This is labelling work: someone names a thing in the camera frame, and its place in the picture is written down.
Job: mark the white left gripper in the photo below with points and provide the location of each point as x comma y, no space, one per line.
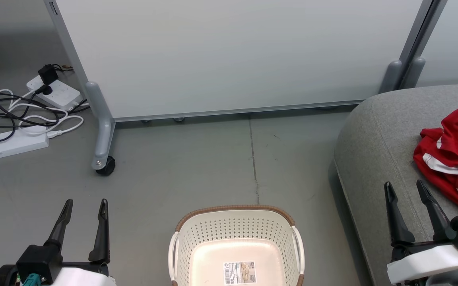
82,277

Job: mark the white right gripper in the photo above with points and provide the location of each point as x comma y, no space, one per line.
427,260

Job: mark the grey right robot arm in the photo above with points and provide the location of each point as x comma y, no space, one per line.
443,281

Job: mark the grey fabric sofa seat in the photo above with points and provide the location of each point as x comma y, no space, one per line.
376,151

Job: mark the white perforated basket brown rim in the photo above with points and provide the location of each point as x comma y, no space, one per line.
237,226

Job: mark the black caster wheel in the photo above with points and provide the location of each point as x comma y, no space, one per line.
106,166

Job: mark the flat white power box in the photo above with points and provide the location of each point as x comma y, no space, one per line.
16,145

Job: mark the white power strip with sockets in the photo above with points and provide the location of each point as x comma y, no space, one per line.
64,95

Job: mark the black power plug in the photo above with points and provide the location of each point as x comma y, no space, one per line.
44,89

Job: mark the black power adapter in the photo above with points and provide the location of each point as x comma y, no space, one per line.
48,73

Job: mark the printed paper label sticker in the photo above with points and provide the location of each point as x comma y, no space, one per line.
239,272

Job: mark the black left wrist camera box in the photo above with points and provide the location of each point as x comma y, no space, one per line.
36,262

